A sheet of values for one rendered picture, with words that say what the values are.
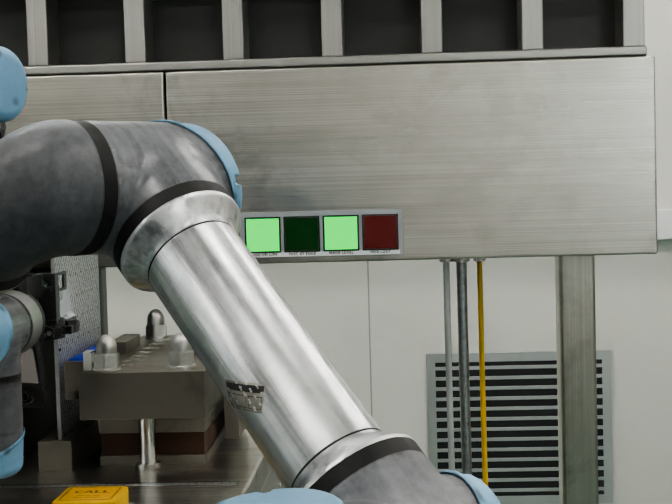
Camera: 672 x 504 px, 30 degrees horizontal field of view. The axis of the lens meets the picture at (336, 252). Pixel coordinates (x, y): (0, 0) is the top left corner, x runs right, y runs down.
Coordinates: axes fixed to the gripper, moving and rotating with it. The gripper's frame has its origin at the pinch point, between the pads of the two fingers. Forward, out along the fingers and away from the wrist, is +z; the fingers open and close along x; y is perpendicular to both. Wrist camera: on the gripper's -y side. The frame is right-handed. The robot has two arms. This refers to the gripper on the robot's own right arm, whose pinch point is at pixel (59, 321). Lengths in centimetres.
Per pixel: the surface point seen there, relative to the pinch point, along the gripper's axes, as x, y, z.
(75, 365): -2.5, -5.6, -1.9
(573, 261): -73, 3, 46
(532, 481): -88, -85, 262
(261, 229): -23.8, 10.4, 29.3
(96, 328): -0.2, -3.1, 18.8
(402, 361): -45, -43, 263
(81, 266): -0.2, 6.4, 11.6
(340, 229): -35.9, 10.1, 29.3
